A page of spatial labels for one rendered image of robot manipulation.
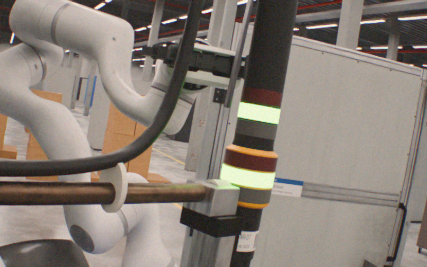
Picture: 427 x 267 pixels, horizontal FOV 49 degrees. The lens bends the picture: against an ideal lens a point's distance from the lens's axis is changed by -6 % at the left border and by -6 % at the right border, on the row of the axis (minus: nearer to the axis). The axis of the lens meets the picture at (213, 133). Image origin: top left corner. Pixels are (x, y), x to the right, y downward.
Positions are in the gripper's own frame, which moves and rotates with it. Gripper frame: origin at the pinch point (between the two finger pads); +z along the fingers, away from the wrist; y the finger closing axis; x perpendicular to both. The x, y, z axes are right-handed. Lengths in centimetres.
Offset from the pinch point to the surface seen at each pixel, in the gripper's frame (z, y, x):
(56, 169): 29.3, 14.4, -10.5
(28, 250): 13.7, 17.2, -21.0
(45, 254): 12.6, 15.7, -21.5
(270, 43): 20.2, 0.4, 0.1
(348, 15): -594, -313, 163
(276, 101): 20.1, -0.9, -4.4
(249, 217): 20.4, -0.3, -13.8
